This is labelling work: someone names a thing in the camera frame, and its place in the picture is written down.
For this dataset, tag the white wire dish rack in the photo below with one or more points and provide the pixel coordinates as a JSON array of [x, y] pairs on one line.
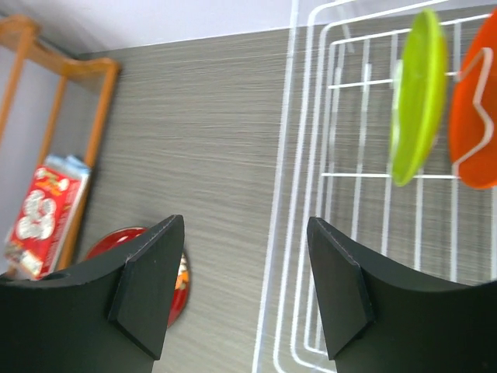
[[342, 68]]

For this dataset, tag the lime green plate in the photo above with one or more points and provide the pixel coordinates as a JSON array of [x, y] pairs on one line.
[[419, 97]]

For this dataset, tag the red floral plate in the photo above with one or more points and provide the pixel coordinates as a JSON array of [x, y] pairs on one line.
[[183, 280]]

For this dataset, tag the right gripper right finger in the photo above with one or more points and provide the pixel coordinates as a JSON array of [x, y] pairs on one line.
[[379, 315]]

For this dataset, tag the orange plate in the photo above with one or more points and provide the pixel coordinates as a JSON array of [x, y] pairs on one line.
[[472, 126]]

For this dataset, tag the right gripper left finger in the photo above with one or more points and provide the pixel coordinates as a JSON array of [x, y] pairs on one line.
[[106, 314]]

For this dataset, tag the orange wooden shelf rack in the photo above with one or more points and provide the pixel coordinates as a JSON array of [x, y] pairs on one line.
[[50, 104]]

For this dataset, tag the red snack package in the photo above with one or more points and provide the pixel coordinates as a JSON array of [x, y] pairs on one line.
[[34, 242]]

